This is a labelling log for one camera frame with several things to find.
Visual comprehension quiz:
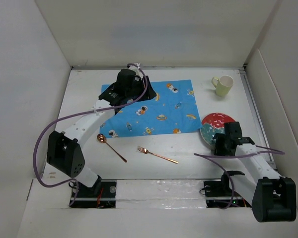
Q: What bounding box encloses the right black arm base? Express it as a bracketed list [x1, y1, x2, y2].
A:
[199, 173, 251, 209]

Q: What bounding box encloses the copper fork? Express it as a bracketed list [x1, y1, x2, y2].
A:
[137, 146, 178, 164]

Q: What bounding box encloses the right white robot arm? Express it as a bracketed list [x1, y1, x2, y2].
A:
[214, 122, 297, 222]

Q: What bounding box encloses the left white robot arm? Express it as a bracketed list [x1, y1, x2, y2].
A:
[47, 64, 156, 197]

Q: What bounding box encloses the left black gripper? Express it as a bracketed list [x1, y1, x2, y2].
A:
[126, 76, 155, 102]

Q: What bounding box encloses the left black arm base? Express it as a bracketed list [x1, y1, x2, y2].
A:
[69, 180, 117, 209]

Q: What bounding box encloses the blue space-print cloth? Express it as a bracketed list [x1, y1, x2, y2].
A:
[100, 80, 201, 138]

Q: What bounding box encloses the pale yellow mug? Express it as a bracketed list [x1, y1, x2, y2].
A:
[211, 75, 234, 97]

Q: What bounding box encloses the red and teal plate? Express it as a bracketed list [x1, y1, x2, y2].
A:
[200, 113, 235, 150]

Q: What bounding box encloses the copper spoon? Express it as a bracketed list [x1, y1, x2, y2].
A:
[97, 133, 127, 163]

